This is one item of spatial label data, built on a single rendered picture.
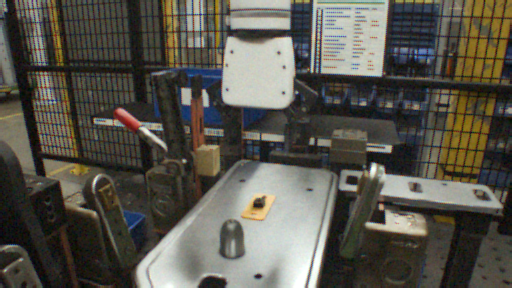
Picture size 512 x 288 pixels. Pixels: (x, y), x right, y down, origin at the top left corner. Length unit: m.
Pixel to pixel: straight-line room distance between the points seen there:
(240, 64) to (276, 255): 0.26
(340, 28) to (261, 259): 0.73
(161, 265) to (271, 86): 0.28
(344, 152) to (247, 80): 0.35
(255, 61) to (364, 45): 0.59
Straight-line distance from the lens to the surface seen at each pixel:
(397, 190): 0.68
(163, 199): 0.62
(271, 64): 0.47
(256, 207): 0.57
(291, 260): 0.46
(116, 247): 0.48
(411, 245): 0.49
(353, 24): 1.03
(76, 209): 0.48
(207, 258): 0.47
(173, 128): 0.56
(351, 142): 0.75
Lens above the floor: 1.28
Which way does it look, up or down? 19 degrees down
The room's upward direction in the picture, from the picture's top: straight up
